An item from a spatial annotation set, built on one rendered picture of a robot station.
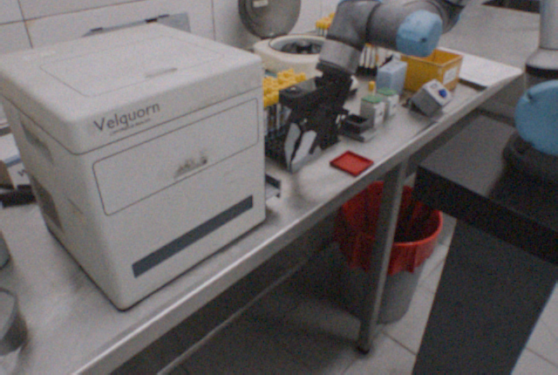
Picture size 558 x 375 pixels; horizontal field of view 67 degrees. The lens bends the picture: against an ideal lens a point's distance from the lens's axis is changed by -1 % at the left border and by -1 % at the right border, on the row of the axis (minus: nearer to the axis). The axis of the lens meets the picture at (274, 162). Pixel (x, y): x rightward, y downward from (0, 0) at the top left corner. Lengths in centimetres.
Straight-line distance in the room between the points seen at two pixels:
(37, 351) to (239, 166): 36
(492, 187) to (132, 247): 59
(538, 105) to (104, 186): 57
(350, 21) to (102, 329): 63
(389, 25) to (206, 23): 71
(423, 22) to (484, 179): 29
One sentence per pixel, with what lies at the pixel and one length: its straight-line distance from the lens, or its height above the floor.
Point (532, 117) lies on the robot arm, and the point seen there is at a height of 110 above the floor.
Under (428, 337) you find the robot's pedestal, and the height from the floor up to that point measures 43.
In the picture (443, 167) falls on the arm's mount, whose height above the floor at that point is 95.
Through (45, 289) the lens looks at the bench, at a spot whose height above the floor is 88.
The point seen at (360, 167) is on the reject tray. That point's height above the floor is 88.
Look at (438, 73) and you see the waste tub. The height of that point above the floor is 95.
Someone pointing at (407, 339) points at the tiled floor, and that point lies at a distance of 174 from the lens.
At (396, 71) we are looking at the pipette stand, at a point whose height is 97.
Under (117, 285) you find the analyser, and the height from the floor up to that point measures 93.
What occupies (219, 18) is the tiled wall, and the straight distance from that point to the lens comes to 139.
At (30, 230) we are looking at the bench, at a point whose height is 87.
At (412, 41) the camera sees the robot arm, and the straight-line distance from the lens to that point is 76.
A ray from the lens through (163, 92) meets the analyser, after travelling 52.
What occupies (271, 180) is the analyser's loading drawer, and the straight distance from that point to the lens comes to 77.
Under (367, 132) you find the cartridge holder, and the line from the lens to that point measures 103.
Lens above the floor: 136
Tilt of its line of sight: 32 degrees down
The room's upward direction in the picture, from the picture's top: straight up
